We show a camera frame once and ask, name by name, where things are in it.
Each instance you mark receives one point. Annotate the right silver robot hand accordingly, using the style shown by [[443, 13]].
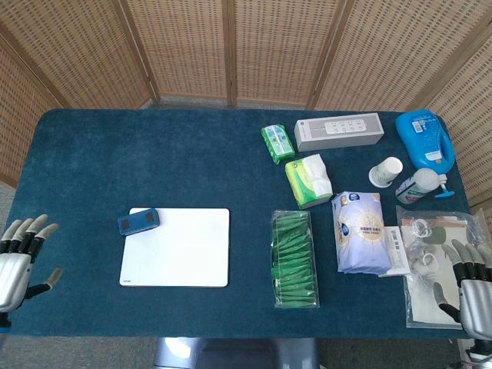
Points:
[[476, 303]]

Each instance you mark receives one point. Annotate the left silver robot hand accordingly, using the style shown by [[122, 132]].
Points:
[[11, 276]]

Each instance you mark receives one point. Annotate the blue board eraser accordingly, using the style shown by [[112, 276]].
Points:
[[138, 222]]

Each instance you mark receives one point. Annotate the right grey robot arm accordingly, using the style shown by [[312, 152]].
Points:
[[480, 350]]

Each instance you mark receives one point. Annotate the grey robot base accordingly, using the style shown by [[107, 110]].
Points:
[[230, 353]]

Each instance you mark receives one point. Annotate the white drawing board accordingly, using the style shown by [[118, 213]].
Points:
[[184, 253]]

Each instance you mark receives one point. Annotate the clear plastic zip bag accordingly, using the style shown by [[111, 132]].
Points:
[[423, 292]]

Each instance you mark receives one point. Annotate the white barcode label card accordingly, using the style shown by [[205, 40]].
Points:
[[397, 246]]

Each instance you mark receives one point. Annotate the white pump dispenser bottle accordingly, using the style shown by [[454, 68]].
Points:
[[413, 188]]

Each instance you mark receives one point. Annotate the white blue refill pouch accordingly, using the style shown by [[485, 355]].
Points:
[[361, 234]]

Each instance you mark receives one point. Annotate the white paper cup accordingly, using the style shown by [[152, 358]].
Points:
[[384, 172]]

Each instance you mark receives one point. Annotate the dark blue table cloth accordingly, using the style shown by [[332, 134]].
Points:
[[115, 153]]

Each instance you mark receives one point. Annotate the blue detergent bottle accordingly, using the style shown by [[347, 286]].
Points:
[[423, 134]]

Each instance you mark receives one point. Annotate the clear box of green sachets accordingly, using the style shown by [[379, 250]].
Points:
[[294, 261]]

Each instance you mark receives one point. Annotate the green facial tissue pack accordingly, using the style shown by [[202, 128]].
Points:
[[303, 184]]

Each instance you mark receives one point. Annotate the grey power strip box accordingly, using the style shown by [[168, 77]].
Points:
[[338, 132]]

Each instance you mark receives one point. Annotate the green wet wipes pack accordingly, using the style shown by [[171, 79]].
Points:
[[277, 143]]

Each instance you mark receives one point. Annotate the wooden rattan folding screen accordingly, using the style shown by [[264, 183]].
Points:
[[192, 46]]

